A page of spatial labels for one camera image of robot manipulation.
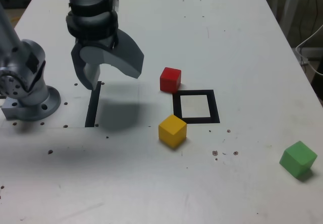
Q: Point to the red cube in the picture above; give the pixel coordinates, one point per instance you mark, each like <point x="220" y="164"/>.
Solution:
<point x="170" y="80"/>

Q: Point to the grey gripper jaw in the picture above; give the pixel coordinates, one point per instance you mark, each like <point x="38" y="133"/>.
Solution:
<point x="123" y="57"/>
<point x="79" y="70"/>

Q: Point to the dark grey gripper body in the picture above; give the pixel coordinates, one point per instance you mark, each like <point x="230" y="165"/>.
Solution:
<point x="96" y="42"/>

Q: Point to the black tape square outline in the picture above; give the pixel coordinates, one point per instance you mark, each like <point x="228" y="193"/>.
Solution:
<point x="176" y="108"/>

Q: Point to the black tape strip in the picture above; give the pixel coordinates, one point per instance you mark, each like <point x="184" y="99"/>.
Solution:
<point x="93" y="105"/>

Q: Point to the green cube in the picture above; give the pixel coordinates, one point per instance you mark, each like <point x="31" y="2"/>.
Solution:
<point x="297" y="159"/>

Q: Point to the yellow cube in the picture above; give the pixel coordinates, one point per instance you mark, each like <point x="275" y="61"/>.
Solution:
<point x="171" y="132"/>

